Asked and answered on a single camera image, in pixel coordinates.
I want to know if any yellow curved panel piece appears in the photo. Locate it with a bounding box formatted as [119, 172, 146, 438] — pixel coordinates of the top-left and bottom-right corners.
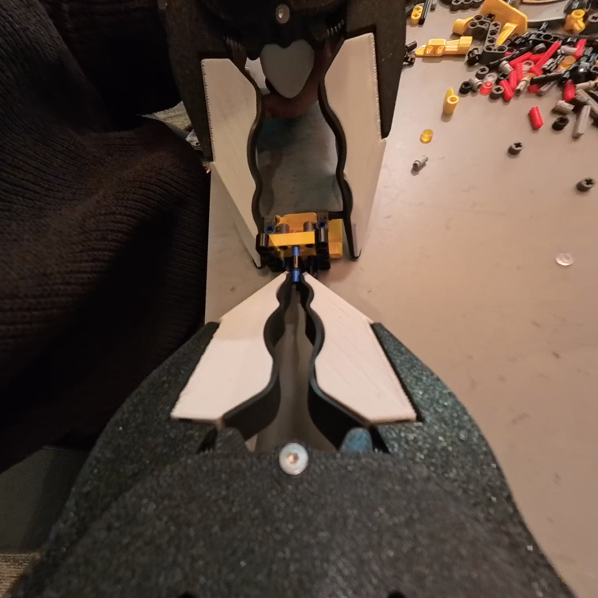
[415, 37, 474, 57]

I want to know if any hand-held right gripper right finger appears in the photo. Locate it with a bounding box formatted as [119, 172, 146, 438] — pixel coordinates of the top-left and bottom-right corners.
[299, 272, 417, 426]

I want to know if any small yellow toy brick assembly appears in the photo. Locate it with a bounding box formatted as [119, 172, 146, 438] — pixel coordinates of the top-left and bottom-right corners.
[256, 211, 345, 274]

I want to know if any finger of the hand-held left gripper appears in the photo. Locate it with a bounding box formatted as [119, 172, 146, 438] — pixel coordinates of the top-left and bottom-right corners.
[320, 32, 388, 260]
[201, 57, 264, 271]

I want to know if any pile of toy building pieces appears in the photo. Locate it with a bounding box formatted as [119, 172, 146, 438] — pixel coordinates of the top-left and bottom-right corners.
[404, 0, 598, 138]

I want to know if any person's left hand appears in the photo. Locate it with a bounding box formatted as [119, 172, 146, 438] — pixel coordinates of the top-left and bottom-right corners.
[264, 79, 324, 120]

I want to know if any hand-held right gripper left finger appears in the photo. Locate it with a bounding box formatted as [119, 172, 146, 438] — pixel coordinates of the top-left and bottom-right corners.
[169, 272, 294, 425]

